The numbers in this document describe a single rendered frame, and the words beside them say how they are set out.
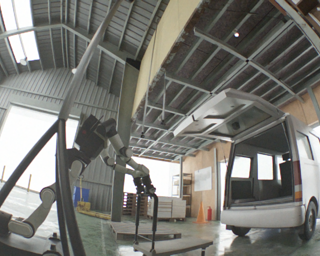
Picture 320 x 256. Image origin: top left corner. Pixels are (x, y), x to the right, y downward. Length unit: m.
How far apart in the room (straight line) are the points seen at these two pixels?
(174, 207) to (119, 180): 2.18
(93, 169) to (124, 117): 3.41
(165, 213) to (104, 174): 3.40
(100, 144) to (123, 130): 3.50
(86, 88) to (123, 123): 4.76
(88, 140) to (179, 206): 4.77
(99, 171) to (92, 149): 6.23
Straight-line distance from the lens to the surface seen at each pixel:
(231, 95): 1.78
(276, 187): 4.39
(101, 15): 6.67
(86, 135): 1.44
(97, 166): 7.69
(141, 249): 1.74
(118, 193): 4.53
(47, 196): 1.38
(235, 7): 2.53
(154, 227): 1.54
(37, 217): 1.46
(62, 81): 9.69
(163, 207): 5.57
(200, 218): 5.48
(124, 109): 5.19
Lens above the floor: 0.70
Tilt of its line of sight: 25 degrees up
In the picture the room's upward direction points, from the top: 4 degrees clockwise
